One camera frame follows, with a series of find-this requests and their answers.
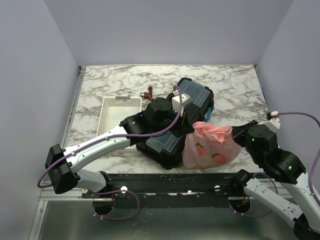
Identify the pink plastic bag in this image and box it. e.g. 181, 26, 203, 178
182, 121, 242, 170

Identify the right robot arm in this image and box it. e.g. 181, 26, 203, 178
230, 117, 320, 240

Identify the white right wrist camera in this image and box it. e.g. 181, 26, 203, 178
258, 111, 281, 132

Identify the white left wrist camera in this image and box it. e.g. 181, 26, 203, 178
171, 90, 192, 116

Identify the aluminium frame rail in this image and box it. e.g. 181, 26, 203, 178
27, 66, 87, 240

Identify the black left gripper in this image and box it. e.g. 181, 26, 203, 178
151, 107, 195, 139

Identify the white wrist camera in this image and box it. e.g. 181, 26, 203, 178
171, 90, 192, 116
258, 111, 281, 132

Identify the black mounting base plate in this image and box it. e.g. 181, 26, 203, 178
49, 172, 276, 210

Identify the white perforated plastic basket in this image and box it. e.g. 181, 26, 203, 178
96, 96, 142, 137

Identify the fake peach fruit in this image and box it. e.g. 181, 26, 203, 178
212, 154, 229, 166

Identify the blue foil wrapper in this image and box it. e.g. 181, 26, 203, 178
204, 107, 214, 123

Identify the black plastic toolbox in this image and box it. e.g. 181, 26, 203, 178
136, 77, 214, 170

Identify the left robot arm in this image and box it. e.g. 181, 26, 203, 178
45, 94, 194, 198

